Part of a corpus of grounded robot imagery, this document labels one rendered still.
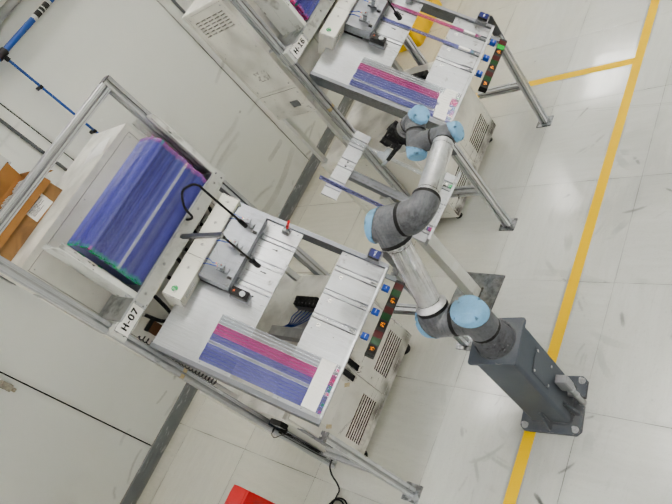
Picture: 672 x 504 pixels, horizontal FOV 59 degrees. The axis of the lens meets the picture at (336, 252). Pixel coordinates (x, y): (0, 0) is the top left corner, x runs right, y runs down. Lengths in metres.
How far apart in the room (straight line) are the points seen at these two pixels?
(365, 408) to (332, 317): 0.68
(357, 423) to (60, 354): 1.82
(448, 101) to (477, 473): 1.66
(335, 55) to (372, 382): 1.59
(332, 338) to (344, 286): 0.22
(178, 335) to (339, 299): 0.64
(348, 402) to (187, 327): 0.86
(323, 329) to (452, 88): 1.35
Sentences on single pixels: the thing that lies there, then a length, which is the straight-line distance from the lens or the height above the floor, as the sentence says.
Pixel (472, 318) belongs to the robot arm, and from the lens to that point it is 2.02.
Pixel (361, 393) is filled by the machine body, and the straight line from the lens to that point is 2.87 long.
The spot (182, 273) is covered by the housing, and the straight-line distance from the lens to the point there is 2.40.
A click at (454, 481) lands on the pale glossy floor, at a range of 2.74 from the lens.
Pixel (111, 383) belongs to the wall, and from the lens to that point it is 3.97.
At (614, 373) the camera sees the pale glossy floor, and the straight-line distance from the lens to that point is 2.65.
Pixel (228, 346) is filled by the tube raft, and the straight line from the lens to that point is 2.34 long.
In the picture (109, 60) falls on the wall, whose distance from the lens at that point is 4.06.
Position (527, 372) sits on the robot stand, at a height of 0.44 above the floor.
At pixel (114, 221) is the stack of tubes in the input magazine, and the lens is 2.26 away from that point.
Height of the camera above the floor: 2.28
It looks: 35 degrees down
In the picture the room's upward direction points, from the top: 47 degrees counter-clockwise
